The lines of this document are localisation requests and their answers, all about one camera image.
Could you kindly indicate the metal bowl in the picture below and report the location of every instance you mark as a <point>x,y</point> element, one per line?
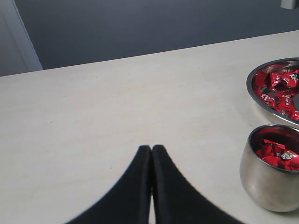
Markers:
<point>270,114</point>

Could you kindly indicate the red candies in cup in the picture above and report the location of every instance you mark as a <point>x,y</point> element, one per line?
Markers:
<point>278,155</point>

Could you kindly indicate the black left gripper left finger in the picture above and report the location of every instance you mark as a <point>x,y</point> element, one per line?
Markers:
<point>128,201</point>

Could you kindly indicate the red wrapped candy pile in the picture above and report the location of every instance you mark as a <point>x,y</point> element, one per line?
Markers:
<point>278,91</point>

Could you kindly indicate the steel cup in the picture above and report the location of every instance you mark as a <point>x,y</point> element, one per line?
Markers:
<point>270,187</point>

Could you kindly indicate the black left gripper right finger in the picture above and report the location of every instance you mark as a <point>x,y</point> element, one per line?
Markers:
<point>176,201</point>

